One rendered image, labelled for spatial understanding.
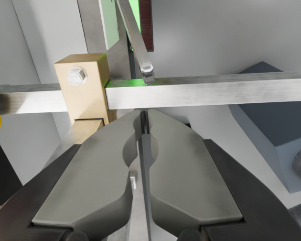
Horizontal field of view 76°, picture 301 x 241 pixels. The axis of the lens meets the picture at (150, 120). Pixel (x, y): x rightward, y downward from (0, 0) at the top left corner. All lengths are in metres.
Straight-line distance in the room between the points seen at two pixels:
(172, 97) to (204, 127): 1.08
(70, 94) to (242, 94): 0.21
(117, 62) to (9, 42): 0.22
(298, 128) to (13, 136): 0.77
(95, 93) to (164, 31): 0.87
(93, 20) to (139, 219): 0.58
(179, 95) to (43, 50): 0.37
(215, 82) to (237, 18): 0.92
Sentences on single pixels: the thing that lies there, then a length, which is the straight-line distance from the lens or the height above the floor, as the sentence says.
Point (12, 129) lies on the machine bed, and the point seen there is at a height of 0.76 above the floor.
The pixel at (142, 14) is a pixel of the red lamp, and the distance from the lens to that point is 0.38.
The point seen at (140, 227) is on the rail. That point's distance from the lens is 0.74.
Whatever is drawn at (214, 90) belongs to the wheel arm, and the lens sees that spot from 0.25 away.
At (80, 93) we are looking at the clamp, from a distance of 0.25.
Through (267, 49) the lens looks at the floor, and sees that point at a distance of 1.25.
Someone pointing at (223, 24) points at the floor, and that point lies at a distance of 1.14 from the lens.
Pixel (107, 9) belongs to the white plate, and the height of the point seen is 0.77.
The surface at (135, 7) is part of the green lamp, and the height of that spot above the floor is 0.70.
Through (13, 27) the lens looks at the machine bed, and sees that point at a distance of 0.52.
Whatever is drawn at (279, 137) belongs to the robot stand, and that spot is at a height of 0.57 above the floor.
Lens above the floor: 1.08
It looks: 60 degrees down
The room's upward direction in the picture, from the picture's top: 179 degrees counter-clockwise
